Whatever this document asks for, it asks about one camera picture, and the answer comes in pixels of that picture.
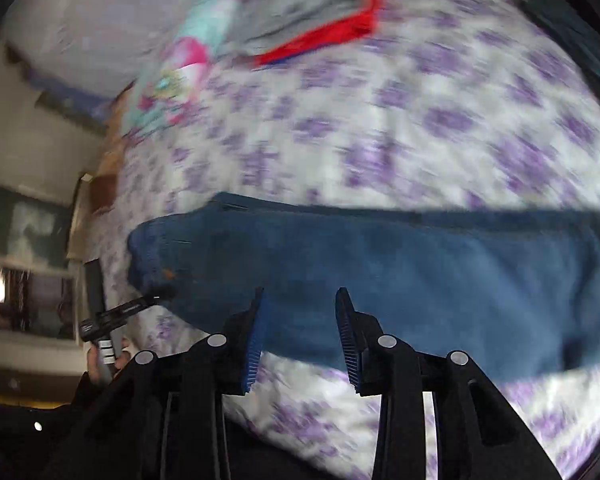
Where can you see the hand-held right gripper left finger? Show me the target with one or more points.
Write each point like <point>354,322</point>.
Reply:
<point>256,340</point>

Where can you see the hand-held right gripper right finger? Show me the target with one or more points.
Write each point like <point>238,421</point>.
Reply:
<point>345,340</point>

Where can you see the blue denim pants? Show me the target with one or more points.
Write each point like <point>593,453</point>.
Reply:
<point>360,280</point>

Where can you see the person's left hand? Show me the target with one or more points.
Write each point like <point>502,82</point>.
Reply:
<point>96,366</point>

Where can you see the wooden bedside furniture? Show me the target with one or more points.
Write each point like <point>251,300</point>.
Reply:
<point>111,160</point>

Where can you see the purple floral bed sheet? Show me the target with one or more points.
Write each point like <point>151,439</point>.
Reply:
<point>380,125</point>

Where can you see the teal and pink printed cloth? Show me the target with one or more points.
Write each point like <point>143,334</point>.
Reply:
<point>177,70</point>

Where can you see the red folded garment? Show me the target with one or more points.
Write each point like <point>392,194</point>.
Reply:
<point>325,30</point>

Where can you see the grey folded garment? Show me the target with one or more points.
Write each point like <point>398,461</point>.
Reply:
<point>300,15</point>

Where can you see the dark teal cloth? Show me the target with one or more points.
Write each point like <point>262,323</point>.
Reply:
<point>577,35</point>

